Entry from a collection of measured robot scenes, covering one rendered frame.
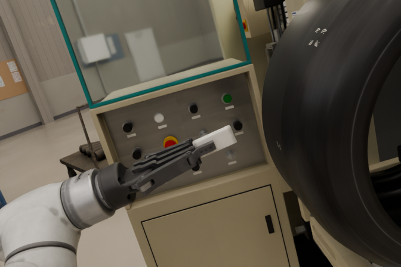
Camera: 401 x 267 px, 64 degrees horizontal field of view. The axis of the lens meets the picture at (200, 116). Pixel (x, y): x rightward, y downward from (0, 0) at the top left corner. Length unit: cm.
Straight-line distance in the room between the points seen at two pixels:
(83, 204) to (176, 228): 69
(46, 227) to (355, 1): 55
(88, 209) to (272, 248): 88
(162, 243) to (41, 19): 1108
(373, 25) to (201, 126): 75
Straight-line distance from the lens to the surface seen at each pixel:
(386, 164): 100
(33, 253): 55
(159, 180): 52
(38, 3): 1210
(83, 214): 57
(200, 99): 110
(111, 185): 55
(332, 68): 48
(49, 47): 1186
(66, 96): 1182
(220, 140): 54
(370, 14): 50
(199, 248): 126
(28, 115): 1144
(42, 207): 58
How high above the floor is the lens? 141
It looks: 14 degrees down
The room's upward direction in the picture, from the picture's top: 16 degrees counter-clockwise
